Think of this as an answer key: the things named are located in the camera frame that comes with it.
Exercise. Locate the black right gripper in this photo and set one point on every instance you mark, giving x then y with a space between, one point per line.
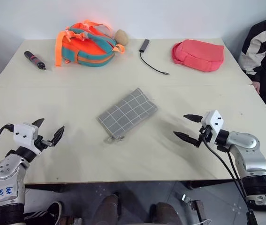
206 134

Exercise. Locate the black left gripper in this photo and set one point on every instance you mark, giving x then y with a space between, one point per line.
41 141

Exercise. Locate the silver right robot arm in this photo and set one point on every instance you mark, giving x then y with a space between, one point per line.
250 152

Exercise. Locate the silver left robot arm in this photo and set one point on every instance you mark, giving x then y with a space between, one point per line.
6 178

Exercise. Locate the grey checked pouch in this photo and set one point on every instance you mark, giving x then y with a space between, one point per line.
126 112

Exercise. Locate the bystander bare hand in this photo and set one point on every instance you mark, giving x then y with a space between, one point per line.
256 87

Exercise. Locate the black and red electric screwdriver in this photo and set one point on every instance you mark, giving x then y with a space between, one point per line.
34 59

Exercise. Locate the pink fabric bag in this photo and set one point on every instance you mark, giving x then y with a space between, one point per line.
199 55

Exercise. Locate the black shoe with white stripes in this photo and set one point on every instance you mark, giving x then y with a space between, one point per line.
49 212

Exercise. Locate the orange and teal backpack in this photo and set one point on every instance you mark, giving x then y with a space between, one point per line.
88 50

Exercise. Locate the dark brown rounded shape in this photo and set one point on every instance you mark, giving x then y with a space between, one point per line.
108 211
166 214

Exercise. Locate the dark grey USB hub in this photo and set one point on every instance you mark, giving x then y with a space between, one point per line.
144 45

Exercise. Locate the beige potato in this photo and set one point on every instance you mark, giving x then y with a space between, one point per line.
121 37

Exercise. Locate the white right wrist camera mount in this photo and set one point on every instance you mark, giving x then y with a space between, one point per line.
213 123

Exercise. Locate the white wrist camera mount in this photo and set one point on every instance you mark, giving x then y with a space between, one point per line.
25 134
213 123

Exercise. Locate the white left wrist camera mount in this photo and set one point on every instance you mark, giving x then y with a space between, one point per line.
25 134

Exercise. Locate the black table frame bar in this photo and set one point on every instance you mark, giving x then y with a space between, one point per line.
44 188
213 184

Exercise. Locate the metal caster bracket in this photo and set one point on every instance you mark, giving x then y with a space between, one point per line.
193 205

